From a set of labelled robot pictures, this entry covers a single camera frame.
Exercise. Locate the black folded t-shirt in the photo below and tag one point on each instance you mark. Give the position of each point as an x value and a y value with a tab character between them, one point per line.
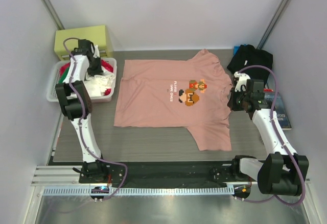
248	55

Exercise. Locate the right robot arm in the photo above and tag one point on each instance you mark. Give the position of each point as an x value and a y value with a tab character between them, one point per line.
284	171

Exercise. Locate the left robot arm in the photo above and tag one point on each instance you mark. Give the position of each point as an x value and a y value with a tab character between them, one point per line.
76	105

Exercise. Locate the aluminium corner post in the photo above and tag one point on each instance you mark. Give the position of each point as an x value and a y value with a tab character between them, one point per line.
273	22
53	14

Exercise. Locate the right aluminium corner post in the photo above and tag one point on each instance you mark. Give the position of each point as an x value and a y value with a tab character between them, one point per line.
273	22

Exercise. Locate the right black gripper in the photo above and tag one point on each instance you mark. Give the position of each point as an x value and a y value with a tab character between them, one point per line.
232	103

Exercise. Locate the slotted cable duct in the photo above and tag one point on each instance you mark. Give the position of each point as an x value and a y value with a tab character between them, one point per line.
102	191

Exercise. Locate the white plastic basket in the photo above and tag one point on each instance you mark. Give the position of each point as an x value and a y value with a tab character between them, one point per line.
56	75

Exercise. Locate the dark blue book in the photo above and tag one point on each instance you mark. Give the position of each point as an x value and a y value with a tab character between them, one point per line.
280	109

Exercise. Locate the blue folded garment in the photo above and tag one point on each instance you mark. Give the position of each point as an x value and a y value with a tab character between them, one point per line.
235	49

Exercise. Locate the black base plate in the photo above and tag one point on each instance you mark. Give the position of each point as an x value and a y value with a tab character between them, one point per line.
168	175

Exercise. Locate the aluminium frame rail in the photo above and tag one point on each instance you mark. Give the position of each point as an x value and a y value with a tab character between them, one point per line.
56	175

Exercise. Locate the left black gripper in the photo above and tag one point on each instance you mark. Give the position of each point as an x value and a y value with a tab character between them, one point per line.
98	71

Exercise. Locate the left aluminium corner post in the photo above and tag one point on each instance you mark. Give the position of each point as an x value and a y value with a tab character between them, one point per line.
53	14

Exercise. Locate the red green garment in basket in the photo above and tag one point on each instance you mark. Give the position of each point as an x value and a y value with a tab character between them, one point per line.
107	64

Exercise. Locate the pink printed t-shirt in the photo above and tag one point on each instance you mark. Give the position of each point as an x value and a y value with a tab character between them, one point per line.
178	93

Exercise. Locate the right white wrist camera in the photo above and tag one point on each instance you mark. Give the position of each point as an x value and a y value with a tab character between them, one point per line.
240	81

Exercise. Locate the white t-shirt in basket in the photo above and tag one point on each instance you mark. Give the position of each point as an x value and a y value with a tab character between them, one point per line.
99	85

